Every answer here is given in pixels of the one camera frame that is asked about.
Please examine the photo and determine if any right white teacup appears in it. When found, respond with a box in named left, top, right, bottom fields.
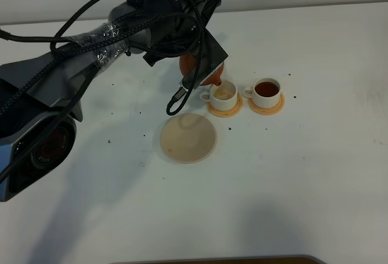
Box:
left=242, top=78, right=281, bottom=109

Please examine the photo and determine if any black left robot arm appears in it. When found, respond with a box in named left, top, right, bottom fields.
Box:
left=1, top=0, right=219, bottom=201

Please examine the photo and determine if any right orange wooden coaster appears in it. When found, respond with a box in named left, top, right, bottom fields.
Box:
left=247, top=92, right=286, bottom=115

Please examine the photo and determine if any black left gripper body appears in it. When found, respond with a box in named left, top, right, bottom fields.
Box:
left=142, top=18, right=207, bottom=67

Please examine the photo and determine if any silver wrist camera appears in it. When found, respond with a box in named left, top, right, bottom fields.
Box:
left=173, top=84, right=188, bottom=102

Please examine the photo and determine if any left orange wooden coaster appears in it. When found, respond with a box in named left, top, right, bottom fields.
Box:
left=206, top=93, right=243, bottom=118

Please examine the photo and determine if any left white teacup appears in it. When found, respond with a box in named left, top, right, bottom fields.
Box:
left=199, top=80, right=238, bottom=111

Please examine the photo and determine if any brown clay teapot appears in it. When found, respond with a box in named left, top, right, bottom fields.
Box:
left=179, top=53, right=224, bottom=86

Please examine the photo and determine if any orange wooden coaster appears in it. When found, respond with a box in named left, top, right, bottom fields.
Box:
left=247, top=92, right=286, bottom=115
left=206, top=93, right=243, bottom=118

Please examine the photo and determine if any large beige round coaster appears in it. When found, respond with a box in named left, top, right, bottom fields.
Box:
left=159, top=113, right=218, bottom=164

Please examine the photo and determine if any white teacup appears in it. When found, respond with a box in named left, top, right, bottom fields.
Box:
left=199, top=80, right=238, bottom=111
left=242, top=78, right=281, bottom=109

